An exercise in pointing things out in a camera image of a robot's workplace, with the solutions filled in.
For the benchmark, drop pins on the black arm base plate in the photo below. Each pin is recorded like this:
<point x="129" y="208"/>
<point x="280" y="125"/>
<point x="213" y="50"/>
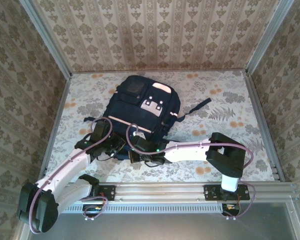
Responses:
<point x="110" y="192"/>
<point x="210" y="192"/>

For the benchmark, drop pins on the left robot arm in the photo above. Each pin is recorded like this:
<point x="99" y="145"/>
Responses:
<point x="37" y="207"/>

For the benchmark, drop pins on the floral tablecloth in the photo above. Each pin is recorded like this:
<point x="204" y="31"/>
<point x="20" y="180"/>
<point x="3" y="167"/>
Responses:
<point x="215" y="87"/>

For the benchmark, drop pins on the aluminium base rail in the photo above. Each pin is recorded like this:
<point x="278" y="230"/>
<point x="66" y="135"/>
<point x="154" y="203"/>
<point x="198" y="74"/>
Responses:
<point x="160" y="191"/>

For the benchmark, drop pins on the aluminium frame post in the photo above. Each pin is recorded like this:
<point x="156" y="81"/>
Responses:
<point x="47" y="40"/>
<point x="268" y="37"/>

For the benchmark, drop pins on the aluminium side rail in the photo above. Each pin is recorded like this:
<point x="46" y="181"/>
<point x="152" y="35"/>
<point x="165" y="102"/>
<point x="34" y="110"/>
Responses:
<point x="255" y="100"/>
<point x="64" y="93"/>

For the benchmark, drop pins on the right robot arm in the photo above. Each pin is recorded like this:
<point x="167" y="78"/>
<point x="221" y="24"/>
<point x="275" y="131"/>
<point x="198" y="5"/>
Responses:
<point x="227" y="160"/>

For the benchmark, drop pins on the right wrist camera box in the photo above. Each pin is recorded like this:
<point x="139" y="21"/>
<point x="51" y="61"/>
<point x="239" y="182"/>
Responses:
<point x="139" y="135"/>

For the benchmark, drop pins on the navy blue backpack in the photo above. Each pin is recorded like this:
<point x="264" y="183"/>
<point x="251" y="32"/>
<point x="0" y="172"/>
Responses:
<point x="130" y="107"/>

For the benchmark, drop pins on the grey metal panel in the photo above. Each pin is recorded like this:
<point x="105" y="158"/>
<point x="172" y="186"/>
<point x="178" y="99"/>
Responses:
<point x="152" y="227"/>

